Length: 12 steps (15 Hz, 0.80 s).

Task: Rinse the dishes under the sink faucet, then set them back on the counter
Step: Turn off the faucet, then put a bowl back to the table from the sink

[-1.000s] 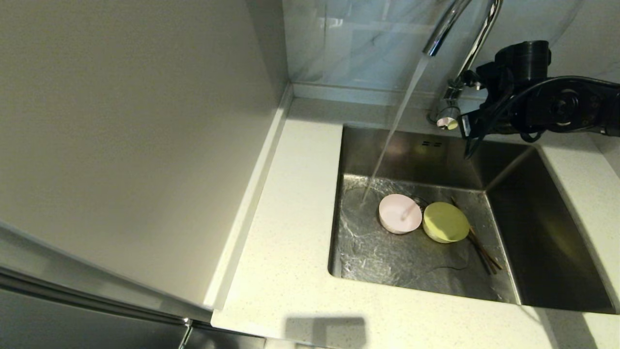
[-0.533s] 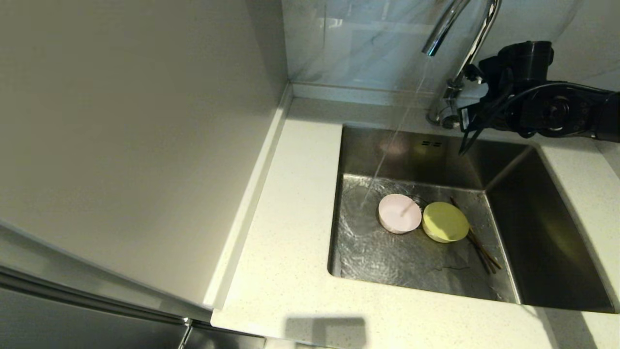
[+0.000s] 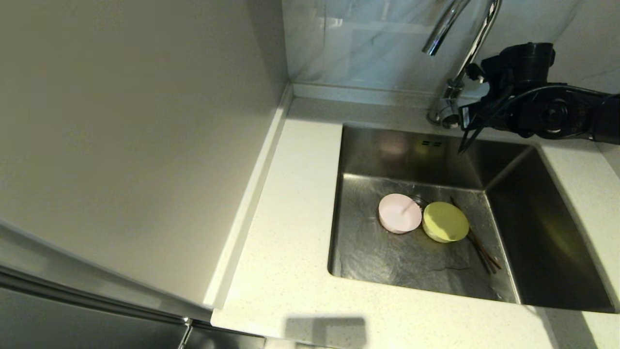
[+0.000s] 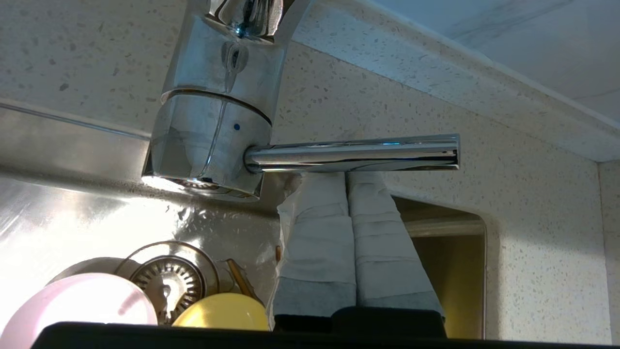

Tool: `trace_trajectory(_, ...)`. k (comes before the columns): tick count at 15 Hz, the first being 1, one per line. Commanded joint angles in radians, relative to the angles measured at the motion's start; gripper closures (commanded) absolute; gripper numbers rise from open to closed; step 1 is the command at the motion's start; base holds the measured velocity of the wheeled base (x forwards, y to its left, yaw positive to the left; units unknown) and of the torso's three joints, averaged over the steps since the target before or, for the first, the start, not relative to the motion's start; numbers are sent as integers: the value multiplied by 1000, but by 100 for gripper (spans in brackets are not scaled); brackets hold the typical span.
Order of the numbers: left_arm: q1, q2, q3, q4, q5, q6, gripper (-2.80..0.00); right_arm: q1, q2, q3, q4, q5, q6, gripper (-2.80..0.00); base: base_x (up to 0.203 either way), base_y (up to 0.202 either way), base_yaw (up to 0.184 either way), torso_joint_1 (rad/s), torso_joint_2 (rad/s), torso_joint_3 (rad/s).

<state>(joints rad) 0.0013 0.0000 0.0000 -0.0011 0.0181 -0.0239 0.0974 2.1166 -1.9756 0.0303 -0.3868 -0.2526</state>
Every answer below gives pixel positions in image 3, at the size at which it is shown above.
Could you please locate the yellow plastic bowl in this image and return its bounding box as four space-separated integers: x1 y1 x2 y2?
422 201 470 244

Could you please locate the pink plastic bowl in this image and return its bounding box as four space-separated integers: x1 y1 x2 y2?
378 193 423 235

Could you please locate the stainless steel sink basin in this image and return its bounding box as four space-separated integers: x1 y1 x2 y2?
327 124 618 315

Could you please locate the chrome gooseneck faucet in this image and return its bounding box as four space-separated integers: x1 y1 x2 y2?
421 0 504 129

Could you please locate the grey base cabinet front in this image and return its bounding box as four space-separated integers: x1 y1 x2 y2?
188 322 266 349

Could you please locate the grey tall cabinet door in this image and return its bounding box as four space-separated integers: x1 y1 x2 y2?
0 209 214 349

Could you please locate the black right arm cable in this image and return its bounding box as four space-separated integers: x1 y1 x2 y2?
457 85 620 156

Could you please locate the chrome cabinet door handle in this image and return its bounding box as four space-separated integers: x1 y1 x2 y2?
177 317 194 349

